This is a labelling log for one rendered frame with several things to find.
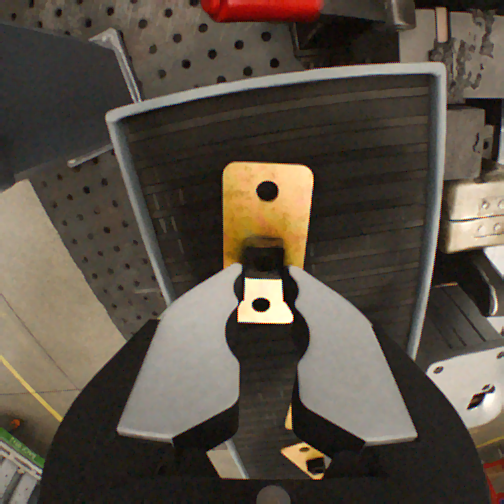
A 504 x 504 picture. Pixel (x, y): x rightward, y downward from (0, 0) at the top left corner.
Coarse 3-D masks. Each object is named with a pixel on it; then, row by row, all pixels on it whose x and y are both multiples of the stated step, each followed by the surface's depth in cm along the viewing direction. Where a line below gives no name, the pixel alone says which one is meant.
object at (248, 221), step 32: (224, 192) 13; (288, 192) 13; (224, 224) 13; (256, 224) 13; (288, 224) 13; (224, 256) 14; (256, 256) 13; (288, 256) 14; (256, 288) 15; (256, 320) 16; (288, 320) 16
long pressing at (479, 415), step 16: (496, 112) 25; (496, 128) 26; (496, 144) 26; (496, 160) 27; (496, 256) 32; (496, 320) 37; (496, 384) 44; (464, 400) 46; (496, 400) 47; (464, 416) 49; (480, 416) 49; (496, 416) 50
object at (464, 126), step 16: (448, 112) 17; (464, 112) 16; (480, 112) 16; (448, 128) 17; (464, 128) 17; (480, 128) 17; (448, 144) 17; (464, 144) 17; (480, 144) 17; (448, 160) 18; (464, 160) 18; (480, 160) 18; (448, 176) 18; (464, 176) 18
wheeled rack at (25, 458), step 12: (12, 420) 239; (0, 432) 214; (12, 432) 228; (0, 444) 216; (12, 444) 220; (0, 456) 240; (12, 456) 224; (24, 456) 230; (36, 456) 236; (24, 468) 243; (36, 468) 238
